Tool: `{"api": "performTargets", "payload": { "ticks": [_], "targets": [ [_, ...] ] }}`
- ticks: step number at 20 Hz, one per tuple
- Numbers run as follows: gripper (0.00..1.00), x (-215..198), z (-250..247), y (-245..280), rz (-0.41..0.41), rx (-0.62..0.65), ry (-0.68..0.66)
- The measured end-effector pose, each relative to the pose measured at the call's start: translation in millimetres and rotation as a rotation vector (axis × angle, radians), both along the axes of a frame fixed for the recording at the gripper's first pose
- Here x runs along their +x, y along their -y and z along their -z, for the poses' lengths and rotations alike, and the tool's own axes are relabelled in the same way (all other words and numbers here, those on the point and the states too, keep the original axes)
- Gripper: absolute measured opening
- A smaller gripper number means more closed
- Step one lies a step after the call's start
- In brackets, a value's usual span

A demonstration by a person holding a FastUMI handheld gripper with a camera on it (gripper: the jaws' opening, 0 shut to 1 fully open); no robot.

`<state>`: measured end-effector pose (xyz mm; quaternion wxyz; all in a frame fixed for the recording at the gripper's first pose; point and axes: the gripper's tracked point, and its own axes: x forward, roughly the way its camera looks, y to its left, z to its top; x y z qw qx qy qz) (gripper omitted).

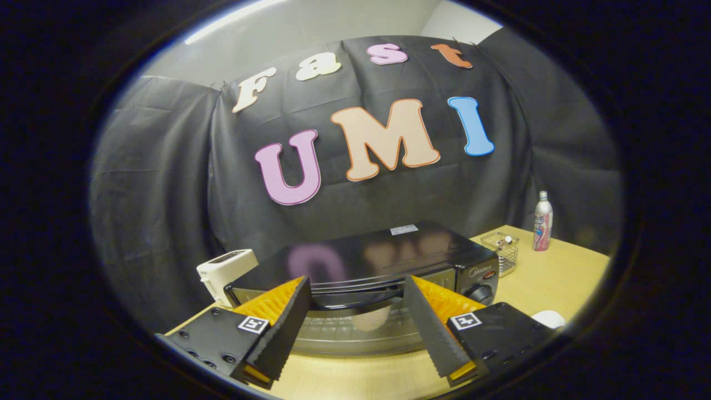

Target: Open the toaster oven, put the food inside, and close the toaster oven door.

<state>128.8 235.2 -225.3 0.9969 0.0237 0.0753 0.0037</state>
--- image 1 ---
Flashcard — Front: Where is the black toaster oven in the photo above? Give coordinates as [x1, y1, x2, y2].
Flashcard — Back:
[224, 221, 500, 356]

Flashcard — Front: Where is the silver spray bottle red label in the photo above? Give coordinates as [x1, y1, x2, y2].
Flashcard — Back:
[533, 191, 554, 252]

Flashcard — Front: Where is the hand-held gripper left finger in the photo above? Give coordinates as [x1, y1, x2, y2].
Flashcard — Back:
[156, 276, 313, 389]

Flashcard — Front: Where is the clear glass container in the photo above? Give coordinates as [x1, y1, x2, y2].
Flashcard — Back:
[480, 232, 520, 277]

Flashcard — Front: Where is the white pop-up toaster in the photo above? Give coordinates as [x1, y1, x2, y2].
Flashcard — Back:
[196, 249, 259, 308]

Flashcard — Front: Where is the white plate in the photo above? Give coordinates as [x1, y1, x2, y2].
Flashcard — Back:
[532, 310, 566, 329]

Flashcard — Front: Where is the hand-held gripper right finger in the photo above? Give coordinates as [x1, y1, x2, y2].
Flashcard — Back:
[403, 274, 559, 387]

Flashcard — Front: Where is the black backdrop cloth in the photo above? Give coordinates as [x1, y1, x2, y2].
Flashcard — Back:
[89, 27, 623, 334]

